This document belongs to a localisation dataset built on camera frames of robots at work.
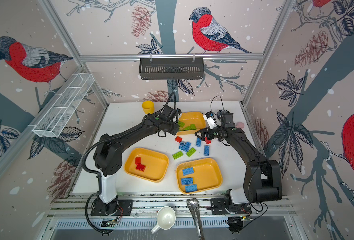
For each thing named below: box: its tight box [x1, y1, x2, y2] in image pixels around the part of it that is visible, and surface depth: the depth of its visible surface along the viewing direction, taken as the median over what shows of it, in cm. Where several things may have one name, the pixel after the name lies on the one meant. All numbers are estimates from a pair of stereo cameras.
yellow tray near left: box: [124, 147, 169, 183], surface depth 90 cm
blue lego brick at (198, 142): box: [195, 137, 202, 147], surface depth 99 cm
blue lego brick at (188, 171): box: [182, 167, 195, 176], surface depth 86 cm
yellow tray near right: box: [175, 158, 223, 195], surface depth 86 cm
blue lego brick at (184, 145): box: [178, 141, 192, 152], surface depth 97 cm
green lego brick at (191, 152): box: [186, 147, 197, 158], surface depth 95 cm
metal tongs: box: [186, 198, 205, 240], surface depth 70 cm
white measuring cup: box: [151, 206, 176, 234], surface depth 71 cm
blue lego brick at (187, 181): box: [181, 177, 193, 185], surface depth 83 cm
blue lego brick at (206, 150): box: [203, 145, 210, 156], surface depth 95 cm
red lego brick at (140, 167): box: [135, 163, 146, 172], surface depth 88 cm
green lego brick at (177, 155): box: [172, 151, 184, 160], surface depth 94 cm
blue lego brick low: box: [185, 184, 198, 193], surface depth 81 cm
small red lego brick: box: [135, 156, 142, 165], surface depth 91 cm
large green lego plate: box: [185, 123, 197, 131], surface depth 108 cm
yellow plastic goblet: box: [142, 100, 155, 115], surface depth 103 cm
